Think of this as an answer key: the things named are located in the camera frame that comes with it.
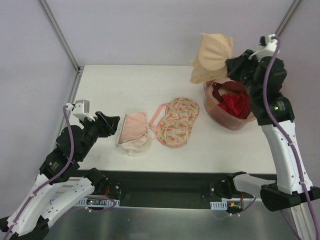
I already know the white mesh laundry bag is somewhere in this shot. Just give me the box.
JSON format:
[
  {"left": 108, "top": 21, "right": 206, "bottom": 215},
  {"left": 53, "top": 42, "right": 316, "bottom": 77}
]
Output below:
[{"left": 116, "top": 112, "right": 154, "bottom": 157}]

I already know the beige bra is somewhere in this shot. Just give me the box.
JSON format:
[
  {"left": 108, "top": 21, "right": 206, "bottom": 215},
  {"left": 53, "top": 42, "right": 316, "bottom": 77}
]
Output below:
[{"left": 190, "top": 33, "right": 234, "bottom": 84}]

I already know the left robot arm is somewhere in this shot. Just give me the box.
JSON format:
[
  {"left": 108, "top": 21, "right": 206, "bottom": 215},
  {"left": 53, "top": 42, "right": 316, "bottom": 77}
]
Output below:
[{"left": 0, "top": 111, "right": 121, "bottom": 240}]

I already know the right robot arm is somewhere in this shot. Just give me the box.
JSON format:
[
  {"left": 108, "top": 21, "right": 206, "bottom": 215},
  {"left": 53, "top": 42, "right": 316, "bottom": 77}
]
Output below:
[{"left": 214, "top": 49, "right": 320, "bottom": 212}]

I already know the dark red bra in basket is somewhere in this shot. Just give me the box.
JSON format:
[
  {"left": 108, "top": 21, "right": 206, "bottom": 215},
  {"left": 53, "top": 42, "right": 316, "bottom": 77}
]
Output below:
[{"left": 212, "top": 81, "right": 246, "bottom": 103}]

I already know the floral mesh laundry bag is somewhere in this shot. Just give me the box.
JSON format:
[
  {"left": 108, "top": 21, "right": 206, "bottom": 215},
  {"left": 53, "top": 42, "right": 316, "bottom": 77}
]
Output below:
[{"left": 148, "top": 97, "right": 200, "bottom": 148}]

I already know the translucent pink plastic basket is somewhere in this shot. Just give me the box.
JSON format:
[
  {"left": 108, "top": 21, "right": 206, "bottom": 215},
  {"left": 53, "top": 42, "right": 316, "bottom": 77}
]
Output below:
[{"left": 203, "top": 79, "right": 256, "bottom": 131}]

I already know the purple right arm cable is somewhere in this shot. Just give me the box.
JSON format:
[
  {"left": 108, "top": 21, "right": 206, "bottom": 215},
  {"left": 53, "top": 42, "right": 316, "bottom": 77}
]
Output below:
[{"left": 224, "top": 36, "right": 320, "bottom": 240}]

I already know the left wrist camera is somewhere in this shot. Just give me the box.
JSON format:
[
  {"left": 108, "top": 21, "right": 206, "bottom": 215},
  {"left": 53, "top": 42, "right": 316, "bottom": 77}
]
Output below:
[{"left": 66, "top": 99, "right": 95, "bottom": 122}]

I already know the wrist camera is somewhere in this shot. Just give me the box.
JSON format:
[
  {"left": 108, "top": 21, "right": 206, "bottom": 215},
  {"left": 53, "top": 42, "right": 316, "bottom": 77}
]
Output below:
[
  {"left": 66, "top": 99, "right": 95, "bottom": 122},
  {"left": 248, "top": 34, "right": 280, "bottom": 61}
]

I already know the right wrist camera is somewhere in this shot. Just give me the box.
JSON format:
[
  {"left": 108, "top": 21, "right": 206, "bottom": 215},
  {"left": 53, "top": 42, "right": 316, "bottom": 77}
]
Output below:
[{"left": 248, "top": 34, "right": 280, "bottom": 61}]

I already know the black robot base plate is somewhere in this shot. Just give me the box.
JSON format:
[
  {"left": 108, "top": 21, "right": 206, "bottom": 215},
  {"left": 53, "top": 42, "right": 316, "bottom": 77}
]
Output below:
[{"left": 72, "top": 169, "right": 276, "bottom": 208}]

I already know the right aluminium frame post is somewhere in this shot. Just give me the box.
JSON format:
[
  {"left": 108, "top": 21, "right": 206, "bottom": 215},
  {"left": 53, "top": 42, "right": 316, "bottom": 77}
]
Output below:
[{"left": 275, "top": 0, "right": 304, "bottom": 37}]

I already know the aluminium frame post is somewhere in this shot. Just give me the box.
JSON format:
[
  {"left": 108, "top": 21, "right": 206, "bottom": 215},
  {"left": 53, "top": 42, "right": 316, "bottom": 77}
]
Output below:
[
  {"left": 275, "top": 0, "right": 304, "bottom": 37},
  {"left": 37, "top": 0, "right": 81, "bottom": 74}
]

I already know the left aluminium frame post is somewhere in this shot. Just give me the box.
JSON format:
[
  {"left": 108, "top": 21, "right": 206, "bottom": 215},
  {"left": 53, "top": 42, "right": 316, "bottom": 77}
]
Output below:
[{"left": 37, "top": 0, "right": 81, "bottom": 74}]

